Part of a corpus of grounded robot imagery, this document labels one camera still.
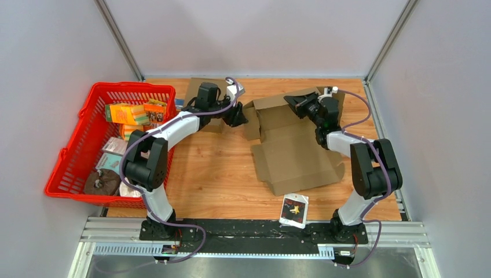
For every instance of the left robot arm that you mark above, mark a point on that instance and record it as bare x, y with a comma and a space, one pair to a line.
143, 166

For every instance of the orange snack packet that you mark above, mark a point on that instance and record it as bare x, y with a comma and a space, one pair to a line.
155, 110

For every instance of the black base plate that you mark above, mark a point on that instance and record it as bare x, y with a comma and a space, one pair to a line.
248, 236

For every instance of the teal packaged item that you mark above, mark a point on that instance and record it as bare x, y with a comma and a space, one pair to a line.
109, 161

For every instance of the white tape roll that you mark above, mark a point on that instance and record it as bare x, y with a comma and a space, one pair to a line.
125, 191

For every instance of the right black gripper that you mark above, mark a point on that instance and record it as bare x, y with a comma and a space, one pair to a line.
299, 103

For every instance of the red plastic shopping basket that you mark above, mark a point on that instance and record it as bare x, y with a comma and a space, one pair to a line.
84, 150

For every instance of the cardboard box stack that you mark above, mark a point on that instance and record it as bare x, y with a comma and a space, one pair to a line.
288, 158

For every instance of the plastic bag with printed card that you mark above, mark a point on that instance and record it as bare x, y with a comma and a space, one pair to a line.
294, 210

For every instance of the orange sponge pack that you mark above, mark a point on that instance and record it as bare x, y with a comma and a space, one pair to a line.
127, 114

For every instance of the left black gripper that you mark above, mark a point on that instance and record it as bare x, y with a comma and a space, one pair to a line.
237, 118

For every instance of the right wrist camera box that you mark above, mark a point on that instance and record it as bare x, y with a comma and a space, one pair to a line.
329, 91

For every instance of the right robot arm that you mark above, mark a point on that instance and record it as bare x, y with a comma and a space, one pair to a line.
375, 171

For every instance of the pink packaged item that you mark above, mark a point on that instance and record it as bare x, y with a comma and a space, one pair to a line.
115, 146

